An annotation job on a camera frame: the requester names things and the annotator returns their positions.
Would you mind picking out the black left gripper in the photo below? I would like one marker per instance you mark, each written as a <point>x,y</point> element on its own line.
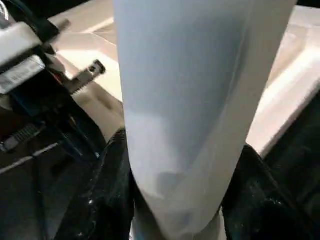
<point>25,75</point>

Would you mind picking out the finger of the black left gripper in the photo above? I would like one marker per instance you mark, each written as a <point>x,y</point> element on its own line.
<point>82,137</point>

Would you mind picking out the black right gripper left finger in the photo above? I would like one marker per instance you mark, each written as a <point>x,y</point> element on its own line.
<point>105,200</point>

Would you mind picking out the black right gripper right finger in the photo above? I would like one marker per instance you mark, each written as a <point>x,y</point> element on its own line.
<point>265,205</point>

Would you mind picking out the white plastic table leg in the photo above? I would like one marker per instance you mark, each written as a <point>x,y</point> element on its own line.
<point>200,100</point>

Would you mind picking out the white plastic table top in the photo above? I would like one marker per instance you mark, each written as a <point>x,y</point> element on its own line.
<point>290,75</point>

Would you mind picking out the black work mat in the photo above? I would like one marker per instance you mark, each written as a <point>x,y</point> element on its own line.
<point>30,200</point>

